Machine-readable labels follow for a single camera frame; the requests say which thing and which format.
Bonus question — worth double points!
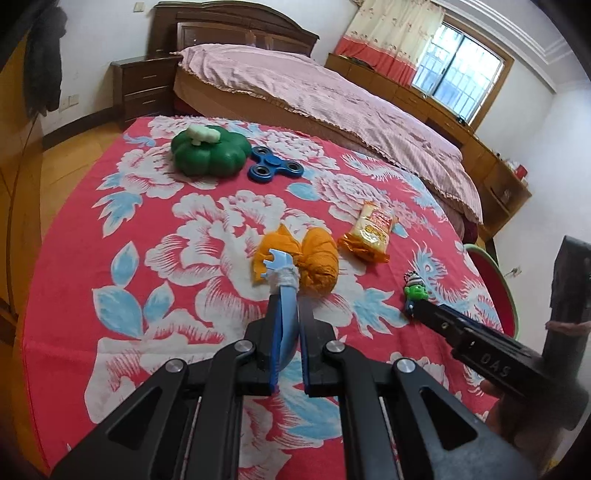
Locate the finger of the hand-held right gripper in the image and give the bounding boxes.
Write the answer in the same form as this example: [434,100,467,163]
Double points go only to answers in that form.
[416,302,481,352]
[442,304,523,346]

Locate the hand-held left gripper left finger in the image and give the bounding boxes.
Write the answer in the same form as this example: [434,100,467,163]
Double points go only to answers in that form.
[50,295,284,480]

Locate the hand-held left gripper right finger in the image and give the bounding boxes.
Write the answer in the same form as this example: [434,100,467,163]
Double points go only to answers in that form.
[299,300,539,480]

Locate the green figure keychain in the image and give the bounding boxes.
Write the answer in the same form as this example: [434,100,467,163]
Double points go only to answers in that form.
[404,272,432,319]

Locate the red bin with green rim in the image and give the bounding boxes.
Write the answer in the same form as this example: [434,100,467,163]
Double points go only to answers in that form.
[464,244,516,340]

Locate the person's right hand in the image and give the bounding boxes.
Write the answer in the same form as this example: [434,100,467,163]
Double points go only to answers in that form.
[479,381,572,460]

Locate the orange cloth bag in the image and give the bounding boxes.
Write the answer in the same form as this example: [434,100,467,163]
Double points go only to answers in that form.
[252,224,340,294]

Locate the orange snack packet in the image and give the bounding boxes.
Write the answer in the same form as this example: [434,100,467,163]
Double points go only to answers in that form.
[338,202,399,265]

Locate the red floral tablecloth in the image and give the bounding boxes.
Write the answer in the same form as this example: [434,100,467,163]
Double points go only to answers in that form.
[23,115,509,480]

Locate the blue fidget spinner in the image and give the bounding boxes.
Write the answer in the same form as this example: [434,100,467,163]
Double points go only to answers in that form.
[248,146,306,182]

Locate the green toy pumpkin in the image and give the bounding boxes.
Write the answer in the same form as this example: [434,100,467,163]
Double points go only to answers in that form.
[171,124,252,177]

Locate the pink striped blanket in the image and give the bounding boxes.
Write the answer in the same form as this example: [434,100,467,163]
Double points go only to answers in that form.
[178,44,483,224]

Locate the wooden framed window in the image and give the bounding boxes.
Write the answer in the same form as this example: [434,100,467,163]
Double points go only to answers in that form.
[411,11,514,127]

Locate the cream and red curtain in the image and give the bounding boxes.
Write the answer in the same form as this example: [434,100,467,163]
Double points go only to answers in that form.
[333,0,445,88]

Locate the dark wooden nightstand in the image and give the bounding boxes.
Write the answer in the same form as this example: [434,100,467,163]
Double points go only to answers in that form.
[111,55,183,130]

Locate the wooden wardrobe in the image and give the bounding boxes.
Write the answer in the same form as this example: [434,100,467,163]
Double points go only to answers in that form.
[0,28,44,333]

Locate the dark wooden bed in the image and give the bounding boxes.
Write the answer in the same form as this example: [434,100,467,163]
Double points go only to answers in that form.
[148,0,483,241]

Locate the dark hanging coat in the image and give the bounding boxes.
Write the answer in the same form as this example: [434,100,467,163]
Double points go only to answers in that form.
[23,0,63,118]

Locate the long wooden wall cabinet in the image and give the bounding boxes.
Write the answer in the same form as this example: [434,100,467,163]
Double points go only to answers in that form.
[325,52,533,241]

